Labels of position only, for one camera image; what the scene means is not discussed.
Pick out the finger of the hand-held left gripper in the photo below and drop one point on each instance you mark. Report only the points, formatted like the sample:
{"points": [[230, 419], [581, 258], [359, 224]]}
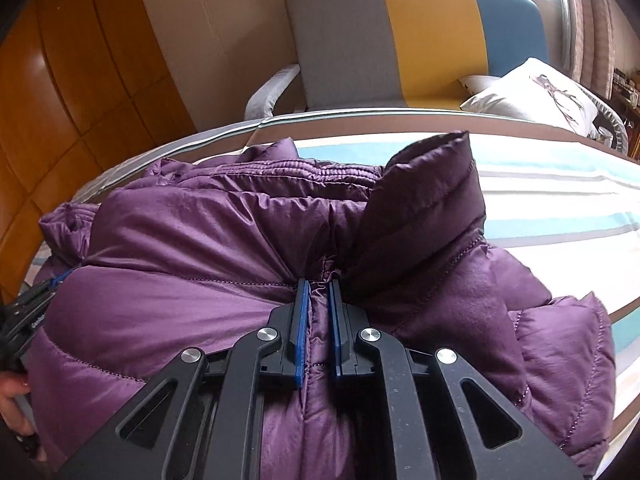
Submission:
{"points": [[45, 290]]}

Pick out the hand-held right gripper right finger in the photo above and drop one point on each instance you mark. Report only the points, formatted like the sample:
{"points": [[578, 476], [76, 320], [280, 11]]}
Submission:
{"points": [[336, 330]]}

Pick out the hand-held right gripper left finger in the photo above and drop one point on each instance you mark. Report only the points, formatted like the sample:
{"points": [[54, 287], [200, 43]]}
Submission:
{"points": [[300, 330]]}

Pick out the purple puffer jacket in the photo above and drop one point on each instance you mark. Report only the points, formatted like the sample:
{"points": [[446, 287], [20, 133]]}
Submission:
{"points": [[200, 270]]}

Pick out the person's left hand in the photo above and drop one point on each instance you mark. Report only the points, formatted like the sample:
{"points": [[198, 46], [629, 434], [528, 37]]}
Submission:
{"points": [[15, 400]]}

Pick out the wooden wardrobe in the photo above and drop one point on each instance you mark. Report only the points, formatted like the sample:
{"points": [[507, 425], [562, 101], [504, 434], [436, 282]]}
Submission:
{"points": [[75, 110]]}

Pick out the striped bed sheet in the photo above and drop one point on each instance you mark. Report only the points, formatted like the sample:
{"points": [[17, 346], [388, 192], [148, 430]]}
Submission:
{"points": [[550, 200]]}

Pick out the grey pillow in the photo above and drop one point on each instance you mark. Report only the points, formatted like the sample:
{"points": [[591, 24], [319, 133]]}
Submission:
{"points": [[475, 81]]}

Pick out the grey yellow blue headboard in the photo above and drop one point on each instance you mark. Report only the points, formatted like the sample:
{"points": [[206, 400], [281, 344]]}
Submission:
{"points": [[425, 40]]}

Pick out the white printed pillow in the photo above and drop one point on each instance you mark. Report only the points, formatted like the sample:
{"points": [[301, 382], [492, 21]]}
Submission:
{"points": [[535, 95]]}

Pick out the white mug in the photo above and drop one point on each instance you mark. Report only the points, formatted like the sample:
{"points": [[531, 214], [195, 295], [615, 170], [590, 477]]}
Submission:
{"points": [[603, 134]]}

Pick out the cluttered wooden desk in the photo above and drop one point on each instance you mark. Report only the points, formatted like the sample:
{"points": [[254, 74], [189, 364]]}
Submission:
{"points": [[627, 90]]}

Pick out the beige patterned curtain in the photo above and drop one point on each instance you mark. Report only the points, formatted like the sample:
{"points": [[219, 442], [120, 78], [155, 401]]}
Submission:
{"points": [[592, 25]]}

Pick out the grey padded bed rail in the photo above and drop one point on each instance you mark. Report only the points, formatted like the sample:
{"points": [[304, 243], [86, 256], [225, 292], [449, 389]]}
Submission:
{"points": [[267, 92], [612, 120]]}

